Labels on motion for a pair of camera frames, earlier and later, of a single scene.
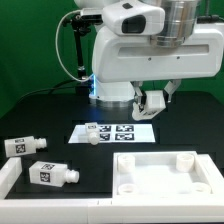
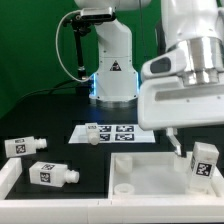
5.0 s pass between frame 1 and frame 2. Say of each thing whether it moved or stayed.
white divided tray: stayed
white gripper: moved
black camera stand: stayed
